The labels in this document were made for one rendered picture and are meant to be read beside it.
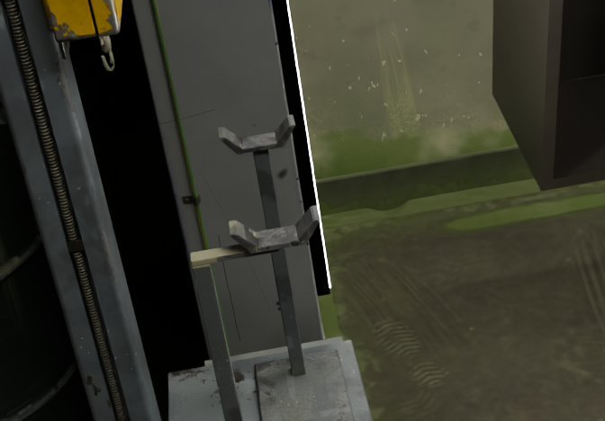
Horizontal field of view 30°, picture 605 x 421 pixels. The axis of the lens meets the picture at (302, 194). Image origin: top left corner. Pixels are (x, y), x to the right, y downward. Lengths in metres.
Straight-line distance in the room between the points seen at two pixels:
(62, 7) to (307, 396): 0.55
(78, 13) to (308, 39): 2.21
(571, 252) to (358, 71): 0.76
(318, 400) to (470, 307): 1.47
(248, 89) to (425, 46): 1.65
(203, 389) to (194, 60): 0.45
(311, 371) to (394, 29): 1.94
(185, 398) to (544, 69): 1.09
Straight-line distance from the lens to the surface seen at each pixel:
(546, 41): 2.12
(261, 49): 1.52
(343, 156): 3.08
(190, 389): 1.34
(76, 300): 1.10
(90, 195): 1.04
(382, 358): 2.58
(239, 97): 1.54
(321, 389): 1.29
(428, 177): 3.12
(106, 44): 1.52
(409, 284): 2.81
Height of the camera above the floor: 1.60
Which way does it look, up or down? 28 degrees down
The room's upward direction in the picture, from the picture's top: 9 degrees counter-clockwise
